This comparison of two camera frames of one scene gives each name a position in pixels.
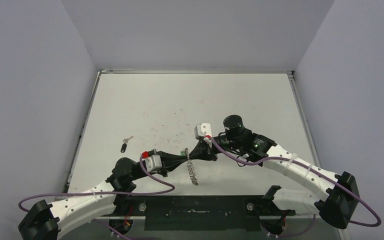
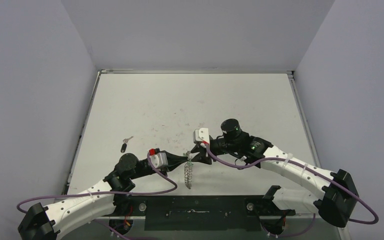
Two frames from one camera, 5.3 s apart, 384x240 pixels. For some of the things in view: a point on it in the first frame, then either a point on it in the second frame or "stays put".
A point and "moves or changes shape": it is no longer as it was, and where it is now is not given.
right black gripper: [208, 149] stays put
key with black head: [124, 145] stays put
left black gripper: [169, 161] stays put
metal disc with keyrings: [191, 169] moves or changes shape
